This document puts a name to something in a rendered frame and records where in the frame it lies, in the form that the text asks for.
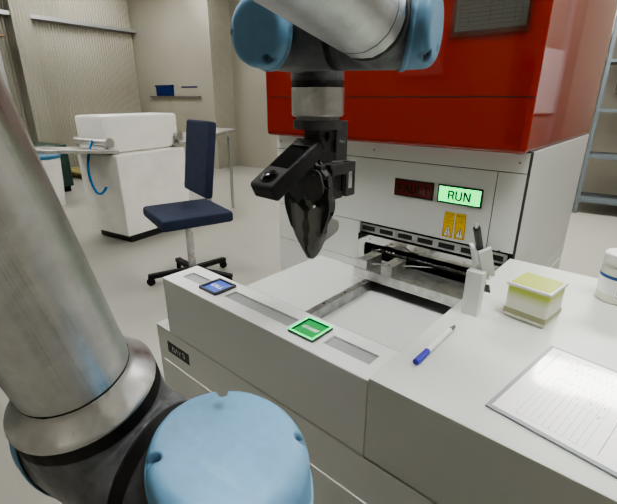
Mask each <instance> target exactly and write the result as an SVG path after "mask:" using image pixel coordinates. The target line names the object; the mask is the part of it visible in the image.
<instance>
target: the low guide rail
mask: <svg viewBox="0 0 617 504"><path fill-rule="evenodd" d="M378 285H380V284H379V283H376V282H373V281H370V280H367V279H364V280H362V281H360V282H358V283H356V284H355V285H353V286H351V287H349V288H347V289H345V290H343V291H342V292H340V293H338V294H336V295H334V296H332V297H331V298H329V299H327V300H325V301H323V302H321V303H319V304H318V305H316V306H314V307H312V308H310V309H308V310H306V311H305V312H308V313H310V314H312V315H315V316H317V317H319V318H323V317H325V316H326V315H328V314H330V313H332V312H333V311H335V310H337V309H338V308H340V307H342V306H344V305H345V304H347V303H349V302H350V301H352V300H354V299H356V298H357V297H359V296H361V295H362V294H364V293H366V292H368V291H369V290H371V289H373V288H374V287H376V286H378Z"/></svg>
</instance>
